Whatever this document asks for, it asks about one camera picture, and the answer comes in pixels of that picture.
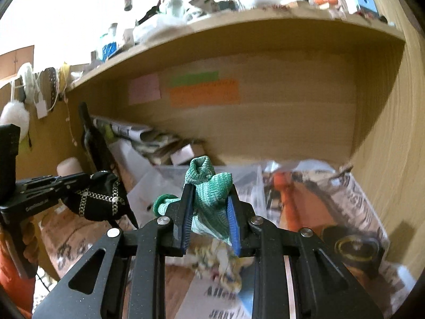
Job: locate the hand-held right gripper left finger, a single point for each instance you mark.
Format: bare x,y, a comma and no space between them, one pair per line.
188,216

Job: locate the black bag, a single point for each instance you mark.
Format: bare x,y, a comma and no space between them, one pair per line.
96,146

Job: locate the floral patterned cloth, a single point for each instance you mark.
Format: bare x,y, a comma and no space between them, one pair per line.
219,267

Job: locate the pink sticky note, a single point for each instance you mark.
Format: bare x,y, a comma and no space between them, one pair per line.
144,89

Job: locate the orange tool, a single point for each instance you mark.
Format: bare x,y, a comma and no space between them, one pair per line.
285,189

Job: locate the white plastic bag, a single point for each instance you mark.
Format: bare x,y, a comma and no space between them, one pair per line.
156,26

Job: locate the white and green toy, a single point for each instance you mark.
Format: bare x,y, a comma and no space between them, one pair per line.
172,3

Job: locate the stack of papers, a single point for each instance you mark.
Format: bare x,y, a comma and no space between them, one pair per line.
139,133

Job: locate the blue box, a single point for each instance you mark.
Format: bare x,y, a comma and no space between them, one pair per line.
365,1

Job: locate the bottle with blue label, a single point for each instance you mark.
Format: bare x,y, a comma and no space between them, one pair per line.
109,45

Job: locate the person's left hand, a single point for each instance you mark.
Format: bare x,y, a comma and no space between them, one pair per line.
32,242

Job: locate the orange sticky note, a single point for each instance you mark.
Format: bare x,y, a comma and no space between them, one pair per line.
204,93

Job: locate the white cylinder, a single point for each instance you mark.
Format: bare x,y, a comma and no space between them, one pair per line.
68,166

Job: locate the clear plastic container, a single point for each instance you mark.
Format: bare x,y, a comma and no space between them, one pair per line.
245,176

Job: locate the white printed magazine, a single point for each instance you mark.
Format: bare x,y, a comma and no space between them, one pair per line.
199,300

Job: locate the person's left forearm orange sleeve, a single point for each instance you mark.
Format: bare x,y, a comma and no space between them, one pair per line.
15,292

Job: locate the small white box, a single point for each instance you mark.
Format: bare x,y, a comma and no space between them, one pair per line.
186,154

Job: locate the brown printed paper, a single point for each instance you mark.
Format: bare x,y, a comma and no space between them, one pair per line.
74,242

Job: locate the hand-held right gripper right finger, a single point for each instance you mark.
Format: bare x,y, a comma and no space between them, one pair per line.
234,226

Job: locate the wooden shelf unit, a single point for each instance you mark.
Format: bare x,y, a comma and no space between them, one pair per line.
298,89

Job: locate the cardboard panel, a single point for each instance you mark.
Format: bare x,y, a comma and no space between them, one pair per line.
16,61

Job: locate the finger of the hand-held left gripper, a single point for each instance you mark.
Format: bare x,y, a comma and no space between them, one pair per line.
79,180

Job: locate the white fluffy pompom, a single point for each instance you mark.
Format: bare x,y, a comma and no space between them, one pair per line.
15,118
26,78

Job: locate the green knitted sock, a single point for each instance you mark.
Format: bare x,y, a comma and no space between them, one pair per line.
212,189

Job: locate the white paper sheet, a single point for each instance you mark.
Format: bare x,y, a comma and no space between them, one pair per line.
142,186

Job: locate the green sticky note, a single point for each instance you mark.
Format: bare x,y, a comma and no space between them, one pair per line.
194,79

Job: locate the newspaper sheet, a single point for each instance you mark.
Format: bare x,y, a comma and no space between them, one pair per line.
362,202

